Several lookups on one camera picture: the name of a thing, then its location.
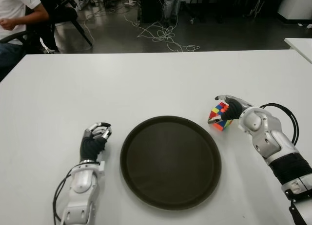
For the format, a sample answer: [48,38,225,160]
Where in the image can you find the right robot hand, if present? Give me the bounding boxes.
[207,94,254,125]

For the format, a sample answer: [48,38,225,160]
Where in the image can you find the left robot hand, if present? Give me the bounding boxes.
[79,122,112,162]

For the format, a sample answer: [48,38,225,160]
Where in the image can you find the multicolour Rubik's cube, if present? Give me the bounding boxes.
[208,102,234,132]

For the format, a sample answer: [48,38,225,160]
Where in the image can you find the dark brown round plate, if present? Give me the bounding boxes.
[120,115,222,210]

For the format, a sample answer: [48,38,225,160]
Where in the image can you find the white side table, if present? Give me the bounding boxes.
[284,38,312,65]

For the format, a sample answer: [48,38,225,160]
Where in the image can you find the black trousered leg white shoe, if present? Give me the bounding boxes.
[26,10,59,54]

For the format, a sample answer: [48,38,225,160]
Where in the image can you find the tall black cabinet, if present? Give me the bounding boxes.
[138,0,167,23]

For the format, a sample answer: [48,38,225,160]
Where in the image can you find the black office chair armrest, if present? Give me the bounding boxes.
[0,31,29,45]

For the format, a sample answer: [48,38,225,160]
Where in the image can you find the black chair with slanted legs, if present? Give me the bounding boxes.
[50,0,94,47]

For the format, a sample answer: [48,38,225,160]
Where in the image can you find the seated person white shirt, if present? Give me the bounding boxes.
[0,0,51,75]

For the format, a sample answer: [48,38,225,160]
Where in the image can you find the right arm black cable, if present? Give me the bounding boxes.
[258,102,299,145]

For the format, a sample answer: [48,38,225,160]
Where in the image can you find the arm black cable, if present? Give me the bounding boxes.
[53,165,81,222]
[258,102,299,145]

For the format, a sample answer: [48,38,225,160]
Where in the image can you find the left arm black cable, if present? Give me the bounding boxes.
[53,165,81,222]

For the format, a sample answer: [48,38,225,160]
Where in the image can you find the tangled white floor cable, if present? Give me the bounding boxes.
[124,14,201,53]

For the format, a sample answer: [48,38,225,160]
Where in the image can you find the white pedestal cabinet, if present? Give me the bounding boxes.
[277,0,312,25]

